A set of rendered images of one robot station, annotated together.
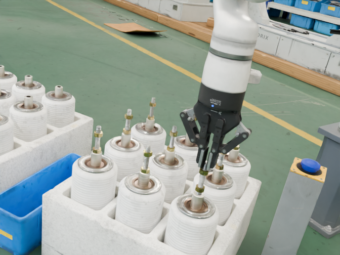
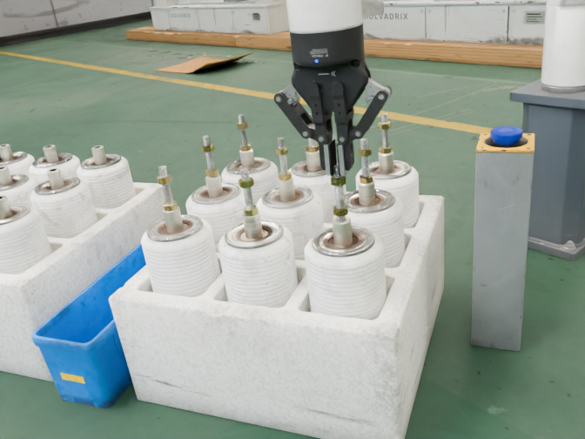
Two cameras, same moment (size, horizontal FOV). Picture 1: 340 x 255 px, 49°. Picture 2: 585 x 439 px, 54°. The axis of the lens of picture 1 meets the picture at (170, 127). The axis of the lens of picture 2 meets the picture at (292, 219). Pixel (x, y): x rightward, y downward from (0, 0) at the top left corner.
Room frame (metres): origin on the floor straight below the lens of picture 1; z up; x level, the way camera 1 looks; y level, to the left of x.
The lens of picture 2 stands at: (-0.02, -0.04, 0.57)
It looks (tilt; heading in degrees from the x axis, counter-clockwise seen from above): 25 degrees down; 2
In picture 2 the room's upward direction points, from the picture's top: 7 degrees counter-clockwise
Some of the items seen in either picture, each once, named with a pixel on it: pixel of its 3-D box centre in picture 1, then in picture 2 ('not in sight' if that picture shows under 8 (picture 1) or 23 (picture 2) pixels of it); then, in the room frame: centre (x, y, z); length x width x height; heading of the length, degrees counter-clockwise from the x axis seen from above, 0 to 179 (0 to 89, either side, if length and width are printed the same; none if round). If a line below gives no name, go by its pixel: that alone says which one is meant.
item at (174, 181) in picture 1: (162, 193); (294, 253); (0.75, -0.01, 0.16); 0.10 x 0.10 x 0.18
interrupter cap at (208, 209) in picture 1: (196, 206); (343, 241); (0.59, -0.07, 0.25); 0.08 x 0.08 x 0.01
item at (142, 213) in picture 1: (137, 219); (263, 294); (0.64, 0.03, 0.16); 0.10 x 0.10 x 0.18
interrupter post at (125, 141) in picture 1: (126, 139); (214, 185); (0.79, 0.10, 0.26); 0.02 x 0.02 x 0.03
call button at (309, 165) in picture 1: (309, 166); (506, 137); (0.71, -0.31, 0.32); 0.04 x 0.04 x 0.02
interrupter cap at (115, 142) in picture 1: (125, 144); (216, 193); (0.79, 0.10, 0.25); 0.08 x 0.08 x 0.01
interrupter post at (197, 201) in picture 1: (197, 200); (342, 232); (0.59, -0.07, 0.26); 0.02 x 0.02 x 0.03
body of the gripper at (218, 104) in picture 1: (218, 107); (329, 66); (0.59, -0.08, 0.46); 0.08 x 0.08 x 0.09
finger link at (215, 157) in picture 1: (219, 156); (353, 146); (0.59, -0.09, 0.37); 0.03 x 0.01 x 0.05; 68
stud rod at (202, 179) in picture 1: (201, 180); (339, 196); (0.59, -0.08, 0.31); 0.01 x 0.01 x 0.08
